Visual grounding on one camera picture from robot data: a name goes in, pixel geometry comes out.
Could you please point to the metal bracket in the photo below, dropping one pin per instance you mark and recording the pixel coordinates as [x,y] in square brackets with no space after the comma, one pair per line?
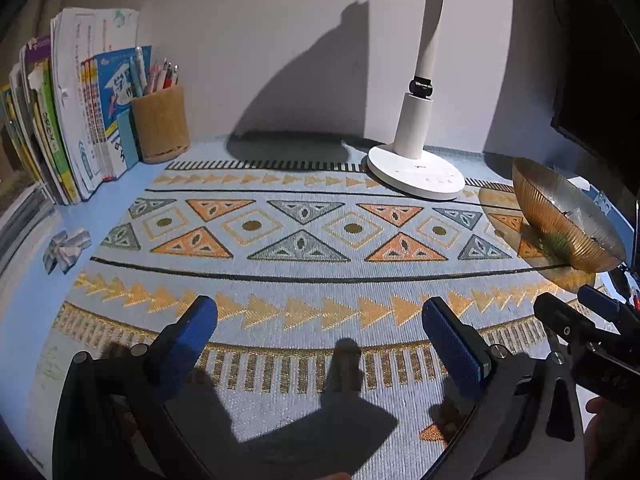
[602,200]

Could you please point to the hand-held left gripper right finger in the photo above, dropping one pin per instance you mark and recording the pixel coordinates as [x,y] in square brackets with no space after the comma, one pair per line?
[452,345]

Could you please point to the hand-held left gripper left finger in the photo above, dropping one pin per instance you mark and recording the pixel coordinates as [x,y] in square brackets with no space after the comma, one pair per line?
[190,340]

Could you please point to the wooden pen holder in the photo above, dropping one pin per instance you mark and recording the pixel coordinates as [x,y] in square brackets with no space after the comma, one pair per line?
[160,125]

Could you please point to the white lamp base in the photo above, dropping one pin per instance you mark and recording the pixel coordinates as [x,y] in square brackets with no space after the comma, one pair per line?
[415,125]

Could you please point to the row of books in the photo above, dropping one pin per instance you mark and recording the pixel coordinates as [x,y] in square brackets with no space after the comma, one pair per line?
[70,110]

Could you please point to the bunch of pens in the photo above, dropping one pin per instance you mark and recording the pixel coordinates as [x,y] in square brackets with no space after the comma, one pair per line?
[142,72]

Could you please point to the crumpled silver wrapper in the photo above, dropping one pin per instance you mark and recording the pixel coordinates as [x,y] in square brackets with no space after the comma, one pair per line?
[67,250]

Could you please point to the dark monitor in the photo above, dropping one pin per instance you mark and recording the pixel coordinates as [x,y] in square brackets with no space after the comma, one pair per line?
[600,60]

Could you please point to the grey paper stack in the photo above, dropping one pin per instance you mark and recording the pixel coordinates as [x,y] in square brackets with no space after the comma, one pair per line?
[20,225]

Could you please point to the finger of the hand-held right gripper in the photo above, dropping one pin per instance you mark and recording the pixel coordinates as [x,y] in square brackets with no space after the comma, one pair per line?
[560,315]
[600,302]

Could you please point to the person's right hand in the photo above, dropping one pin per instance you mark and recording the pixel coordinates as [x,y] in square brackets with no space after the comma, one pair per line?
[615,440]

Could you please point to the patterned woven mat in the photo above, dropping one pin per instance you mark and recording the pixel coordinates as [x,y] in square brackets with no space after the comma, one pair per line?
[300,280]

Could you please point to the amber ribbed glass bowl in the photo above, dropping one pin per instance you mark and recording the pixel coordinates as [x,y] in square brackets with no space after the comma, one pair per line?
[555,200]

